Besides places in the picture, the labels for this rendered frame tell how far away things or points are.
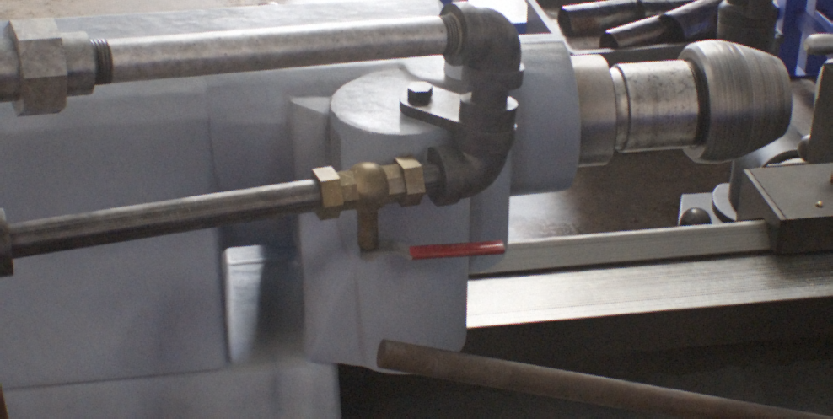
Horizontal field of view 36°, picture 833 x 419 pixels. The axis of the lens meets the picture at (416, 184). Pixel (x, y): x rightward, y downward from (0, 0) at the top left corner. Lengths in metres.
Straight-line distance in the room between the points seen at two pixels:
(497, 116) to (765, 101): 0.26
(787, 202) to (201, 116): 0.65
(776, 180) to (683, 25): 1.82
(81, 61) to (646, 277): 0.71
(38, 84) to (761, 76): 0.52
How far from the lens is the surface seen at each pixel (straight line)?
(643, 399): 0.81
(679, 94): 0.92
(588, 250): 1.22
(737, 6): 2.05
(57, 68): 0.62
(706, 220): 1.63
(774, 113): 0.94
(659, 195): 3.01
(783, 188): 1.30
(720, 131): 0.92
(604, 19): 3.19
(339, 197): 0.71
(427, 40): 0.70
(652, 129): 0.91
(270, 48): 0.66
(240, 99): 0.81
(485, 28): 0.71
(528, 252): 1.21
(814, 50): 1.35
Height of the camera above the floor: 1.51
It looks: 30 degrees down
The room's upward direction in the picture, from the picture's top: straight up
